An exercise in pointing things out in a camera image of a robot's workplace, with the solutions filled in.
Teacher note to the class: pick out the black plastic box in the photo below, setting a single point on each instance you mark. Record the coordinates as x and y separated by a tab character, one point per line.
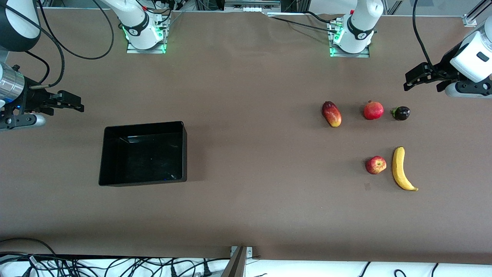
142	154

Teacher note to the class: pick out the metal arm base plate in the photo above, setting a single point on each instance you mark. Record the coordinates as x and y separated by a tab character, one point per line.
146	50
349	55

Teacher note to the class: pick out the dark purple mangosteen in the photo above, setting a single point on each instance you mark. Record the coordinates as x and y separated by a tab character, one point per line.
402	113

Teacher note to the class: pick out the red yellow apple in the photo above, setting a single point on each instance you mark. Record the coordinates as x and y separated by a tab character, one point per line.
376	165

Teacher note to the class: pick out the red yellow mango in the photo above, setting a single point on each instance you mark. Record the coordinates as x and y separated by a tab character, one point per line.
332	114

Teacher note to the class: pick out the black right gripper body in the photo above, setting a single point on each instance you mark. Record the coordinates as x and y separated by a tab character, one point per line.
34	98

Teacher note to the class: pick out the aluminium frame profile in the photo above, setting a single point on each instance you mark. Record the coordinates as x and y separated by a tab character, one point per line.
474	15

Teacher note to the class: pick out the grey power strip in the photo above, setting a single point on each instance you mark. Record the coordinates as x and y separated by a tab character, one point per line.
251	4

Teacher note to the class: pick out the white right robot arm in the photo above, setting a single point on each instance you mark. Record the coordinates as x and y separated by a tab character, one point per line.
138	27

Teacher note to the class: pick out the grey camera mount pole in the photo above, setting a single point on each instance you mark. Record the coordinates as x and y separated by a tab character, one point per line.
235	265

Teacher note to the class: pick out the red pomegranate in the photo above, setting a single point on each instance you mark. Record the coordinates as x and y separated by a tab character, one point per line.
373	110

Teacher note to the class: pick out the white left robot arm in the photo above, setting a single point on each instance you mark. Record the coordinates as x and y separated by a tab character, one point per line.
359	27

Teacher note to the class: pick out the yellow banana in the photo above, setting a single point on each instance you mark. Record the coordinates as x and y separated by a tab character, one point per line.
398	165

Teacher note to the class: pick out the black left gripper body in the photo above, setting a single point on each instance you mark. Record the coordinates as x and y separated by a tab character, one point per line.
444	64

